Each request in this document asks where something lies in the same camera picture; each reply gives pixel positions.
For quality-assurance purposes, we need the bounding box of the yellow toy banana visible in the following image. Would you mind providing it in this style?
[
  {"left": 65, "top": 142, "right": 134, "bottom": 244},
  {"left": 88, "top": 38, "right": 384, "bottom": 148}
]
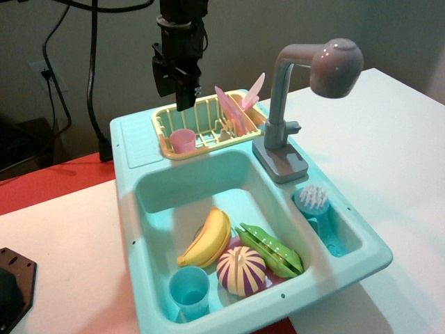
[{"left": 177, "top": 207, "right": 232, "bottom": 268}]

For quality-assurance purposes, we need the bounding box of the black flexible gooseneck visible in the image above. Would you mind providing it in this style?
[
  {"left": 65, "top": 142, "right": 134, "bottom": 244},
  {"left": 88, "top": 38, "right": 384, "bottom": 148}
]
[{"left": 86, "top": 1, "right": 113, "bottom": 163}]

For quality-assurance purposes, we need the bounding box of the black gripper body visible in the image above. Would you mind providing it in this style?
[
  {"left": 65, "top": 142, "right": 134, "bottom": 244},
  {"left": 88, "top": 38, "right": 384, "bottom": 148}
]
[{"left": 152, "top": 20, "right": 208, "bottom": 86}]

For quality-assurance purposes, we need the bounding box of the purple striped toy onion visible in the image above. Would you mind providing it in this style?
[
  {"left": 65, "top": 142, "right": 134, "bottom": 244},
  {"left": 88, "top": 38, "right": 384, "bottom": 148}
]
[{"left": 216, "top": 246, "right": 266, "bottom": 297}]

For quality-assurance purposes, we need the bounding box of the teal dish brush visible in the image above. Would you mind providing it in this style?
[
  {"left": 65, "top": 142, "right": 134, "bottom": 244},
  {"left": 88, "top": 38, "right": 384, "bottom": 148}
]
[{"left": 292, "top": 184, "right": 346, "bottom": 257}]

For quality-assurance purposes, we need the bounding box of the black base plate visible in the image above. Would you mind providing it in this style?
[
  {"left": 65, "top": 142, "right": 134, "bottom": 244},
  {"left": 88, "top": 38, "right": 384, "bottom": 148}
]
[{"left": 1, "top": 247, "right": 37, "bottom": 333}]

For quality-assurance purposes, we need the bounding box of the white wall outlet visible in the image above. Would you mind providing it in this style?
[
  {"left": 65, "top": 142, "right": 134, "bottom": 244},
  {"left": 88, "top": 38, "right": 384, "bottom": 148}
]
[{"left": 29, "top": 60, "right": 69, "bottom": 95}]

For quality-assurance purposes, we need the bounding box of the grey toy faucet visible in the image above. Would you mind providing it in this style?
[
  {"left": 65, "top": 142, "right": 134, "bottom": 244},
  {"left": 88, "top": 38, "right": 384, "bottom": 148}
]
[{"left": 252, "top": 38, "right": 364, "bottom": 184}]

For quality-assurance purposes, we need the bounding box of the teal toy sink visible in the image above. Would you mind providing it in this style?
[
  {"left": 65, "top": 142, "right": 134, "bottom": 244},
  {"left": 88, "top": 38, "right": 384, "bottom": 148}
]
[{"left": 110, "top": 95, "right": 393, "bottom": 333}]

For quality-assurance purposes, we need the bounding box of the black power cable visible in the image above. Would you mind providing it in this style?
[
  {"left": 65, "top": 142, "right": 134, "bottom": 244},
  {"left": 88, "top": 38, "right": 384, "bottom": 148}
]
[{"left": 0, "top": 0, "right": 73, "bottom": 175}]

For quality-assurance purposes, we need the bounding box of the blue plastic cup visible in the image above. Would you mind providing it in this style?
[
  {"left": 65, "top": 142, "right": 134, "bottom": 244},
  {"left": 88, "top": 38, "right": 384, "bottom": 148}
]
[{"left": 169, "top": 266, "right": 210, "bottom": 321}]

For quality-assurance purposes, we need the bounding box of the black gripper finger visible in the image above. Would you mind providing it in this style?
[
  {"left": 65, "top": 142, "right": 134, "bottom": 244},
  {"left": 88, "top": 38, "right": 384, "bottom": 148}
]
[
  {"left": 152, "top": 57, "right": 176, "bottom": 97},
  {"left": 175, "top": 67, "right": 201, "bottom": 111}
]

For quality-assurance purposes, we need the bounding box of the pink plastic cup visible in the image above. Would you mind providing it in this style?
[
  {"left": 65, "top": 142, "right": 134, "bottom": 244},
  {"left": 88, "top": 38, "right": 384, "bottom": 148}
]
[{"left": 170, "top": 129, "right": 196, "bottom": 154}]

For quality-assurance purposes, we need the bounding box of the pink plate in rack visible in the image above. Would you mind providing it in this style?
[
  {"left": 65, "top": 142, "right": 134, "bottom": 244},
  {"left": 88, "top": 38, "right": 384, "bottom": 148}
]
[{"left": 214, "top": 86, "right": 247, "bottom": 136}]

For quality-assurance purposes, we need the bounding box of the red cloth mat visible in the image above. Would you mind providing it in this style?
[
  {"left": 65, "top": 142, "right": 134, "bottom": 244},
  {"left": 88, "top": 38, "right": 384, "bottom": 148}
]
[{"left": 1, "top": 153, "right": 115, "bottom": 214}]

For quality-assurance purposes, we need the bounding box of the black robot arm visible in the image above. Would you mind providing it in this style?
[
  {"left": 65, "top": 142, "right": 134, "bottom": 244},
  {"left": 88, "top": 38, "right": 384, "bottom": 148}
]
[{"left": 152, "top": 1, "right": 208, "bottom": 111}]

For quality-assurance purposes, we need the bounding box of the yellow drying rack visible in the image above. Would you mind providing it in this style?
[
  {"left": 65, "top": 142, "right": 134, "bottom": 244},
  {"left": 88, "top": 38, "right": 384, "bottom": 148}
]
[{"left": 152, "top": 94, "right": 267, "bottom": 160}]

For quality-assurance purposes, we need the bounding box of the green toy pea pod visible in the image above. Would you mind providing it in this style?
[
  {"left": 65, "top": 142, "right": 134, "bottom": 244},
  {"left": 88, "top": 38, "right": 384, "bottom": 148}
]
[{"left": 235, "top": 223, "right": 305, "bottom": 278}]

